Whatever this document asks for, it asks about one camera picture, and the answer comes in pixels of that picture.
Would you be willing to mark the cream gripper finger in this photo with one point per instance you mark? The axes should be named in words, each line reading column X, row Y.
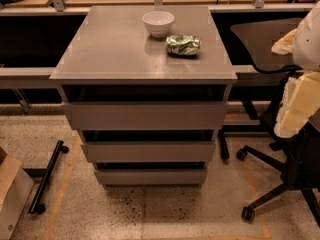
column 300, row 101
column 285, row 44

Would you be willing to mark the grey drawer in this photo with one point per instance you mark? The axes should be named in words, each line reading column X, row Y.
column 148, row 151
column 145, row 115
column 151, row 177

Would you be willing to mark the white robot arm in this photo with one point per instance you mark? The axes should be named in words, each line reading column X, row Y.
column 306, row 45

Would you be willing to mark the grey drawer cabinet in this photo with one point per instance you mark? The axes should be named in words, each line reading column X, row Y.
column 96, row 136

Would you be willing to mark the grey top drawer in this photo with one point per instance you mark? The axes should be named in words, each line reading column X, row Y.
column 145, row 115

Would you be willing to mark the grey bottom drawer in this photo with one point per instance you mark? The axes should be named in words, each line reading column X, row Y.
column 151, row 177

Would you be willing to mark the black office chair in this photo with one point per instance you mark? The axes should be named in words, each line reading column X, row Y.
column 301, row 169

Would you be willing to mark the green crumpled snack bag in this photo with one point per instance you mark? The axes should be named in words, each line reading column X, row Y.
column 184, row 45

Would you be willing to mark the white bowl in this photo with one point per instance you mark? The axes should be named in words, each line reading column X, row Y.
column 158, row 23

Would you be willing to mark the black wheeled base bar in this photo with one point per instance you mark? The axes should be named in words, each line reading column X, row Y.
column 37, row 207

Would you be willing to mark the cardboard box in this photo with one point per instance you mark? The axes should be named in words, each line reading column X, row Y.
column 15, row 187

